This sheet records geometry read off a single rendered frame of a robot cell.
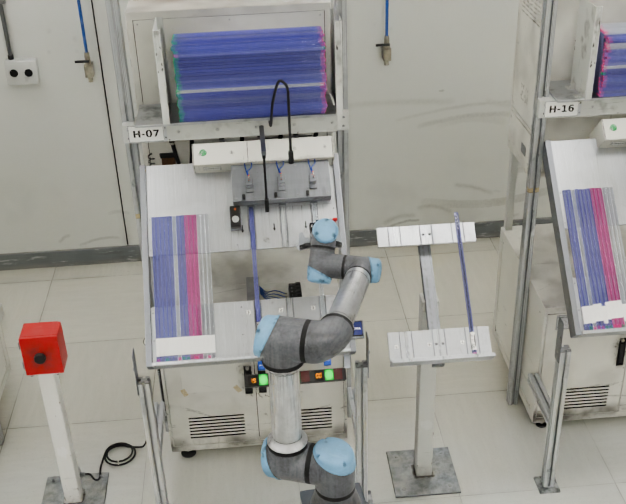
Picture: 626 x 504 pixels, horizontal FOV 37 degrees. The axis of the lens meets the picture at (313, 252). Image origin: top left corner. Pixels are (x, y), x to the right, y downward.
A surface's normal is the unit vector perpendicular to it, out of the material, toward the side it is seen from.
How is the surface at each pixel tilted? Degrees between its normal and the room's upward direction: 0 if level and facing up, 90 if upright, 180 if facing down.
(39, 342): 90
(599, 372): 90
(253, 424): 90
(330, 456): 8
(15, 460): 0
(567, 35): 90
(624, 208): 44
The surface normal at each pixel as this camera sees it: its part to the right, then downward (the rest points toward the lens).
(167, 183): 0.04, -0.27
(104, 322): -0.03, -0.87
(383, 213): 0.08, 0.50
